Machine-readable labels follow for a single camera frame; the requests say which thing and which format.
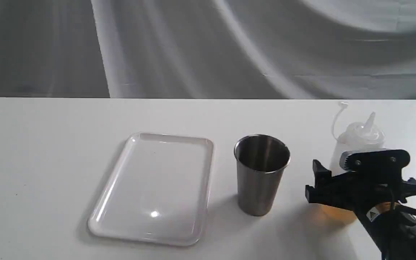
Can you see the stainless steel cup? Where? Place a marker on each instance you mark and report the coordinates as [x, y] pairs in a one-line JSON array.
[[261, 160]]

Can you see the clear squeeze bottle with oil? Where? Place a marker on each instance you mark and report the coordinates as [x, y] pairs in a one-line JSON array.
[[358, 135]]

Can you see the white plastic tray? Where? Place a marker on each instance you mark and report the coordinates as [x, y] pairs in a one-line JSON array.
[[157, 192]]

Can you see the grey fabric backdrop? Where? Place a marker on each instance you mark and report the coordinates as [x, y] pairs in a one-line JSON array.
[[208, 49]]

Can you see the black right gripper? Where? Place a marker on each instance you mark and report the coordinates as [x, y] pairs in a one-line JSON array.
[[369, 176]]

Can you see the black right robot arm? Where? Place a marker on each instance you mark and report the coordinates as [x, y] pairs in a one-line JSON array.
[[392, 227]]

